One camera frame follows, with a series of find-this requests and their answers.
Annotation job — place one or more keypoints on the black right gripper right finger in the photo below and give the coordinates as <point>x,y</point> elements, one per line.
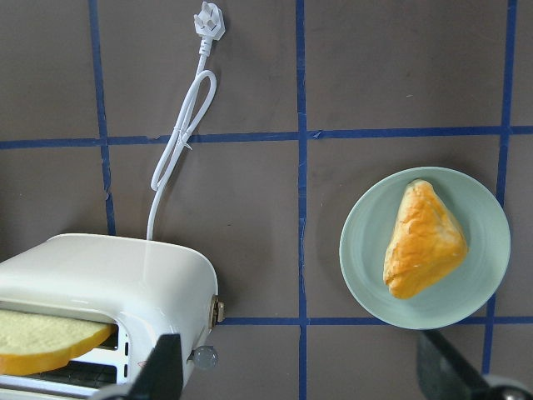
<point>443,373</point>

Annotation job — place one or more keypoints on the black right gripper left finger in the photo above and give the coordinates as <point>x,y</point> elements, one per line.
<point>160,378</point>

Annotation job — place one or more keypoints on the white two-slot toaster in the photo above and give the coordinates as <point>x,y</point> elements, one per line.
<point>145,289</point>

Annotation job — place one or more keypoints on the toast slice in toaster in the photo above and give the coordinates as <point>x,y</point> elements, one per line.
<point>35,343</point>

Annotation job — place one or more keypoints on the light green plate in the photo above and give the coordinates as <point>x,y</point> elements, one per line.
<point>368,229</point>

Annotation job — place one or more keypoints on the triangular golden bread pastry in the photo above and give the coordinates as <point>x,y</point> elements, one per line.
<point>427,242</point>

